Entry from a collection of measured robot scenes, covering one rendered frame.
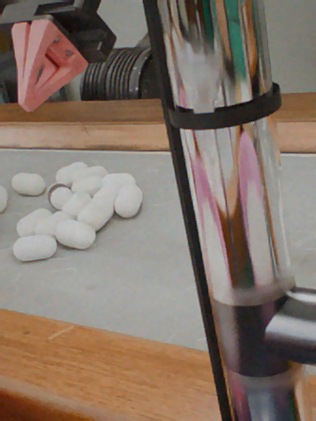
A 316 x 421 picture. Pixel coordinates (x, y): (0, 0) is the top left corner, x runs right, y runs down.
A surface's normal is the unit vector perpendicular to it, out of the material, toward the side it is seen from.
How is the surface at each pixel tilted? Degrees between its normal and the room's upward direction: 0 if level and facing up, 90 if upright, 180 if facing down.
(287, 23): 90
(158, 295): 0
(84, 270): 0
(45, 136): 45
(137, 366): 0
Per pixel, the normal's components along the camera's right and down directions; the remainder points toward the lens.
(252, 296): -0.07, 0.41
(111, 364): -0.19, -0.90
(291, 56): -0.51, 0.43
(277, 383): 0.23, 0.35
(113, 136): -0.49, -0.33
